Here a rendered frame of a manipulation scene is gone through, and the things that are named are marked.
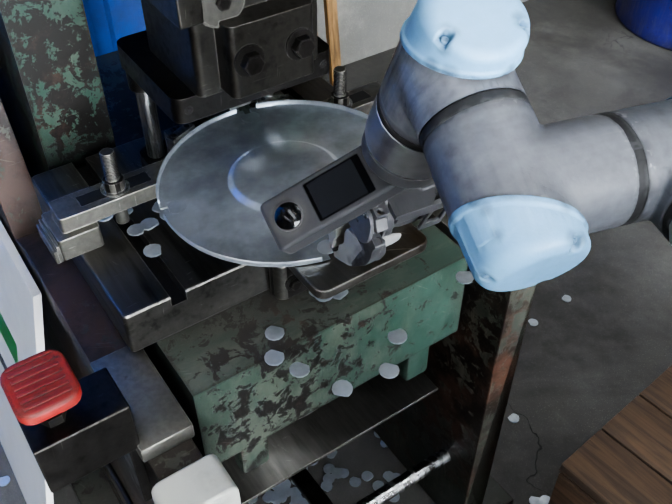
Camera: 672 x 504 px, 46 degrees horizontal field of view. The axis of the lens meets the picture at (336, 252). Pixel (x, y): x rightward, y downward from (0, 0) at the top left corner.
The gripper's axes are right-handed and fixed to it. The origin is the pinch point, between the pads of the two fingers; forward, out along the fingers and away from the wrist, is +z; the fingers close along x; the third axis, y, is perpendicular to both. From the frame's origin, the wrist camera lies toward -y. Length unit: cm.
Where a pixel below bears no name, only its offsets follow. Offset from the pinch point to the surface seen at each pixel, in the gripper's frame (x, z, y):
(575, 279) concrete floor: 4, 89, 85
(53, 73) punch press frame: 39.4, 15.3, -18.1
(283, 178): 12.3, 6.2, 0.4
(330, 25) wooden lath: 93, 95, 62
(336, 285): -3.3, 0.2, -1.4
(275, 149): 17.2, 8.4, 1.8
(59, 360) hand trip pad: 0.1, 4.0, -27.9
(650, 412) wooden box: -28, 36, 48
